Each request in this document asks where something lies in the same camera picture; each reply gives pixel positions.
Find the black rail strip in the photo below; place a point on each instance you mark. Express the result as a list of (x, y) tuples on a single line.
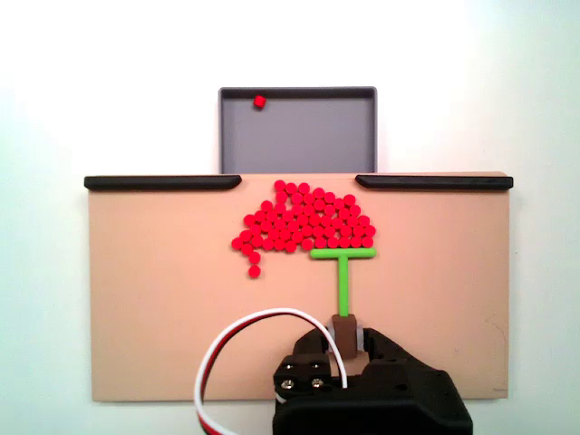
[(163, 182), (435, 181)]

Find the beige board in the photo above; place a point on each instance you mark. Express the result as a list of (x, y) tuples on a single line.
[(158, 294)]

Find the red granule pile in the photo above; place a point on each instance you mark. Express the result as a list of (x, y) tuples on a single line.
[(303, 217)]

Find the grey container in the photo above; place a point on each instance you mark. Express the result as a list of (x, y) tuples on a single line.
[(299, 136)]

